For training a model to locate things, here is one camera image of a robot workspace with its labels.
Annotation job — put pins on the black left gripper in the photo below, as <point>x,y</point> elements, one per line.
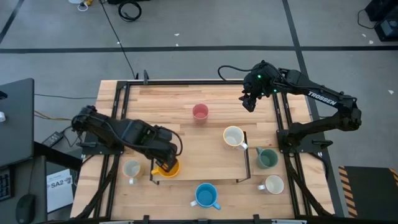
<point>163,152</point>

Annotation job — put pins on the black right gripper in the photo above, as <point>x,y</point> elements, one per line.
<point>261,81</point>

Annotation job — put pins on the plain yellow mug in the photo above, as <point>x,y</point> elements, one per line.
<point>174,173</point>

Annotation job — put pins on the white orange-rim mug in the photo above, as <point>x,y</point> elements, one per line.
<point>132,169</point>

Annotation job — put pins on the orange patterned yellow-rim mug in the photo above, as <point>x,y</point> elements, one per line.
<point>233,137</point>

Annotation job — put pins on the plain pink mug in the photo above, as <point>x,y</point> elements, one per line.
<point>200,113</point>

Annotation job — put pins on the plain blue mug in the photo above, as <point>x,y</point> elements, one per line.
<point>206,196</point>

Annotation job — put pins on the plain green mug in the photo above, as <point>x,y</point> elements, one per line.
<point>267,159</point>

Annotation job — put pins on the white red-rim mug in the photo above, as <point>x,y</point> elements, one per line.
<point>274,184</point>

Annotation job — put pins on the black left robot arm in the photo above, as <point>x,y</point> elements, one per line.
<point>102,127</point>

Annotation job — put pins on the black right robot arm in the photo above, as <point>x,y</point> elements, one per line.
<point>323,97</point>

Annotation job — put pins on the white SA2 paper sheet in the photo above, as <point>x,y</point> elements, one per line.
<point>59,196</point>

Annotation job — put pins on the black power adapter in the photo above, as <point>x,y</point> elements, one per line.
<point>53,139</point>

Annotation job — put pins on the dark grey desk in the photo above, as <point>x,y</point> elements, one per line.
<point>31,180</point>

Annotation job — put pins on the black computer mouse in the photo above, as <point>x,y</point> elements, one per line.
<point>25,208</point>

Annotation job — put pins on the black mat hazard stripes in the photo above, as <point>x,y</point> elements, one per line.
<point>370,193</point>

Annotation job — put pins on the black equipment box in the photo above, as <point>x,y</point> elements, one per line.
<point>388,28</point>

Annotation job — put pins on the black keyboard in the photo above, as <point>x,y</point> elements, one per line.
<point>4,185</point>

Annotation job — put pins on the black equipment case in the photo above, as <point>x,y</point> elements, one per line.
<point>382,7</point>

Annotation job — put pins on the small white cup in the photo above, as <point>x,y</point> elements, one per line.
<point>2,116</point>

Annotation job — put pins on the white trash bin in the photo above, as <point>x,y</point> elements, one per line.
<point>74,1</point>

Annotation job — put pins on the black aluminium table frame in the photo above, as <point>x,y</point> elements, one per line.
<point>202,82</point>

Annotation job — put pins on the black frame bracket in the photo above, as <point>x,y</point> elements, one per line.
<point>257,218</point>
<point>145,219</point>
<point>145,77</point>

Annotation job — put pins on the black rig post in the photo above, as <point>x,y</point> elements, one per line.
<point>306,189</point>
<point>99,186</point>

